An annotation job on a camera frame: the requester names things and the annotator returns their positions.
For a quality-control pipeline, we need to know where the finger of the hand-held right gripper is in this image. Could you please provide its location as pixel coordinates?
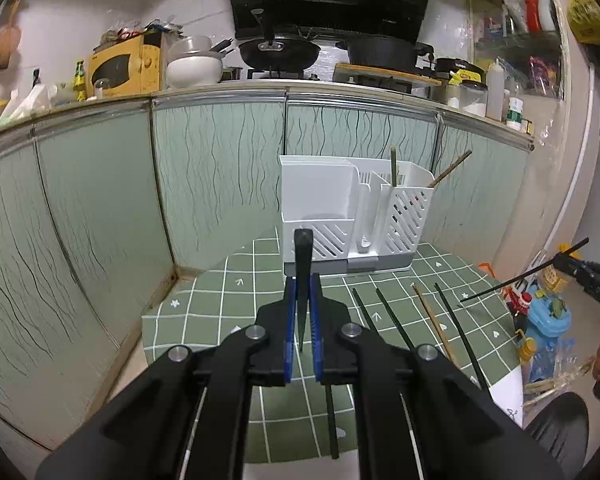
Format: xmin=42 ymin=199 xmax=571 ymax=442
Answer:
xmin=554 ymin=251 xmax=585 ymax=280

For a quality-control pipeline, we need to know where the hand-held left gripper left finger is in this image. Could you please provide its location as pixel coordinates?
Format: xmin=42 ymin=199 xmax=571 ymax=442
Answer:
xmin=35 ymin=278 xmax=298 ymax=480

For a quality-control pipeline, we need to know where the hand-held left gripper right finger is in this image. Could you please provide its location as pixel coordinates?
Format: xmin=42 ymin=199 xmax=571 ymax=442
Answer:
xmin=307 ymin=273 xmax=566 ymax=480

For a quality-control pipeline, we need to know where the light wooden chopstick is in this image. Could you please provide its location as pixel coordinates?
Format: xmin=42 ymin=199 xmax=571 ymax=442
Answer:
xmin=411 ymin=283 xmax=460 ymax=367

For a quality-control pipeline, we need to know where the white plastic utensil holder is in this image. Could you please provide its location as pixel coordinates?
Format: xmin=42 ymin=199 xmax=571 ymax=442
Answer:
xmin=278 ymin=155 xmax=435 ymax=277

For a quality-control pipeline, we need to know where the clear jar with yellow lid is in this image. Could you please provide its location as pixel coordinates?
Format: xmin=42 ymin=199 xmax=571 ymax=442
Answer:
xmin=542 ymin=265 xmax=571 ymax=294

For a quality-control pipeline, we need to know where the blue plastic toy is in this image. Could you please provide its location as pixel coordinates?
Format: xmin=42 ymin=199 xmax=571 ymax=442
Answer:
xmin=524 ymin=294 xmax=574 ymax=357

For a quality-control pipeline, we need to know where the green checked tablecloth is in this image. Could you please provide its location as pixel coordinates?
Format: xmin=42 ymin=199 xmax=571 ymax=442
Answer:
xmin=140 ymin=237 xmax=527 ymax=466

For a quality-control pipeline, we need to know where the brown wooden chopstick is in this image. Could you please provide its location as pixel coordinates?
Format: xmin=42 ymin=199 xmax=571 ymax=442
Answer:
xmin=430 ymin=150 xmax=473 ymax=189

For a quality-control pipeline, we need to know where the black stool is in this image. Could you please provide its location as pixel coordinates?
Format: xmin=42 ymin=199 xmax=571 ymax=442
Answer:
xmin=524 ymin=392 xmax=590 ymax=480

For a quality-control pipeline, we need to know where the white bottle with green label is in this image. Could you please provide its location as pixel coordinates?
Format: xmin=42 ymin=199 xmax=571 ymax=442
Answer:
xmin=505 ymin=97 xmax=525 ymax=129

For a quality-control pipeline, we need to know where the white squeeze bottle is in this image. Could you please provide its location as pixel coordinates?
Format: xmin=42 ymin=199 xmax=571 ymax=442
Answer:
xmin=485 ymin=58 xmax=505 ymax=121

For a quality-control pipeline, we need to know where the glass jar with white powder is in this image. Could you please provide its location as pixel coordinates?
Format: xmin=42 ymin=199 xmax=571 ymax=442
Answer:
xmin=458 ymin=80 xmax=490 ymax=117

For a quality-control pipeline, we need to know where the yellow plastic bag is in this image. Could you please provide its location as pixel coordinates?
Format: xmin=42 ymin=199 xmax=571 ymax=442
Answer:
xmin=567 ymin=0 xmax=600 ymax=45

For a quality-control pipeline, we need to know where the gas stove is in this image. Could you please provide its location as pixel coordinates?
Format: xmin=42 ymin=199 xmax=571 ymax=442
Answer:
xmin=246 ymin=66 xmax=417 ymax=95

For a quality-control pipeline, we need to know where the wooden cutting board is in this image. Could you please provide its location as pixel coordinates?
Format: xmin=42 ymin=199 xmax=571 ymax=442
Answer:
xmin=334 ymin=62 xmax=443 ymax=87

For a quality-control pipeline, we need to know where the black wok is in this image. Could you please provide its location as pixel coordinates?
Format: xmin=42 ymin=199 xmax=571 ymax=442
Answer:
xmin=237 ymin=9 xmax=322 ymax=71

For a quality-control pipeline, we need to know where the black cooking pot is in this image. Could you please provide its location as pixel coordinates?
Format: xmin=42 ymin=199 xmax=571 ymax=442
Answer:
xmin=347 ymin=35 xmax=435 ymax=74

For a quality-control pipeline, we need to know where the white lidded pot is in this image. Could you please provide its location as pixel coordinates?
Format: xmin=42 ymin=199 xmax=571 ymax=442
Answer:
xmin=166 ymin=35 xmax=225 ymax=89

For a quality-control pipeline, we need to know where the yellow microwave oven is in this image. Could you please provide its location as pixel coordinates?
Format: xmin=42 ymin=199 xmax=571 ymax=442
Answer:
xmin=89 ymin=34 xmax=164 ymax=97

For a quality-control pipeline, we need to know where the green glass bottle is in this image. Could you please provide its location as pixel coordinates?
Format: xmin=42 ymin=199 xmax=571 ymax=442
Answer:
xmin=73 ymin=59 xmax=87 ymax=102

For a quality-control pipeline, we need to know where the white plastic bag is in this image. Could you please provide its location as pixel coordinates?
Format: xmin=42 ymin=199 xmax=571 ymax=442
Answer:
xmin=0 ymin=84 xmax=59 ymax=127

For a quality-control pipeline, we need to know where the white wall pipe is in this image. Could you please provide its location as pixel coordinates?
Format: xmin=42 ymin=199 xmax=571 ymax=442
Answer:
xmin=532 ymin=65 xmax=600 ymax=281

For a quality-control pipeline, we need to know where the wall shelf with packets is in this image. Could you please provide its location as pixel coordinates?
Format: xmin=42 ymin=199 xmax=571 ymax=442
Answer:
xmin=472 ymin=0 xmax=567 ymax=102

